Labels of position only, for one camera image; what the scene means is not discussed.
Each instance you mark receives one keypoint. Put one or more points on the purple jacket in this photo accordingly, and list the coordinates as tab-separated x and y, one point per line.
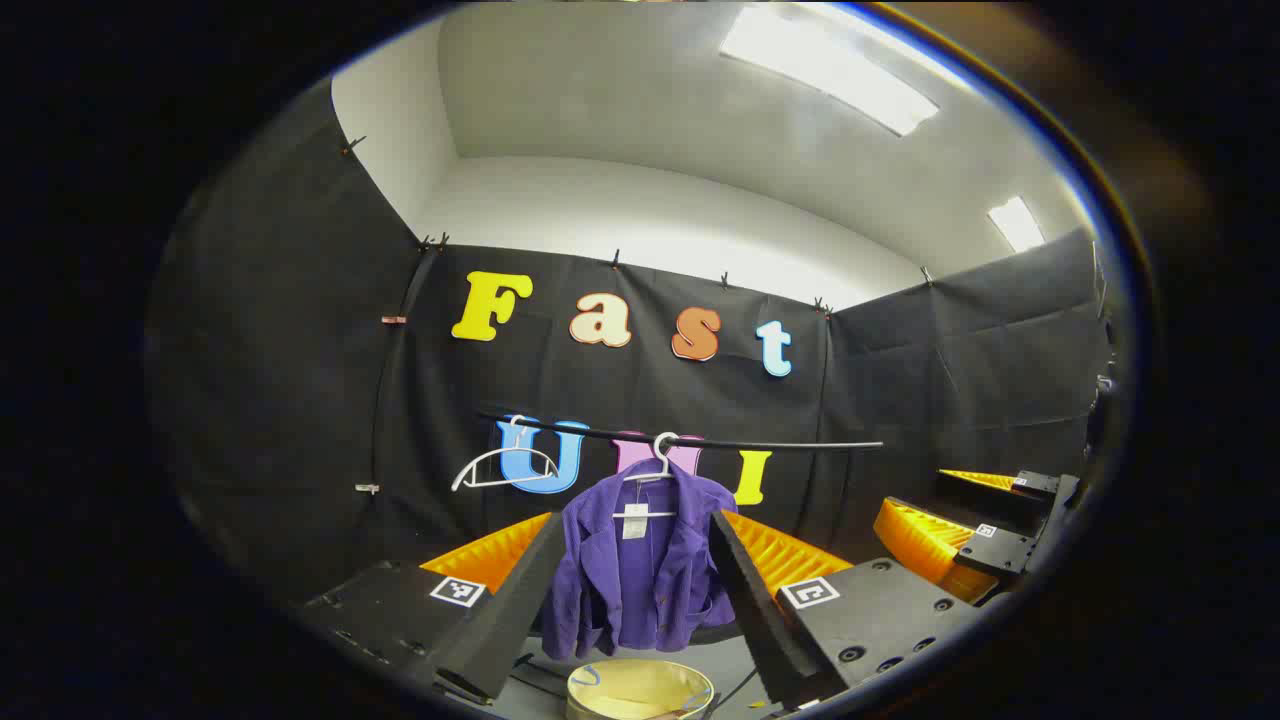
640	590

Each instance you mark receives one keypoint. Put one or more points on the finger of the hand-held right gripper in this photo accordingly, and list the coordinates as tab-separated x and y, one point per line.
1000	553
1000	497

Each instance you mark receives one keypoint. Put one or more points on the large ceiling light panel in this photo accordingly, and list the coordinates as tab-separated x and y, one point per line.
830	70

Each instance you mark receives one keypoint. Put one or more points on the black clothes rail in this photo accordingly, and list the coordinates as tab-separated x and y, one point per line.
780	444

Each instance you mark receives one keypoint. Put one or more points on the white clothes hanger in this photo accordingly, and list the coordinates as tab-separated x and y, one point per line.
664	452
500	457

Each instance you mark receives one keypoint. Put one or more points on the small ceiling light panel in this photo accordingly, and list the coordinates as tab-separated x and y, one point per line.
1016	224

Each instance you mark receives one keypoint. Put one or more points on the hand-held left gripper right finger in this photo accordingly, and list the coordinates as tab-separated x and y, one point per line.
765	620

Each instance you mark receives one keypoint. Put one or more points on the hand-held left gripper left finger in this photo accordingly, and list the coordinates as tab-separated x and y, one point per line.
500	620

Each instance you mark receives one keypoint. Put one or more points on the cream laundry hamper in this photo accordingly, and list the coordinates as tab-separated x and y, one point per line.
630	692

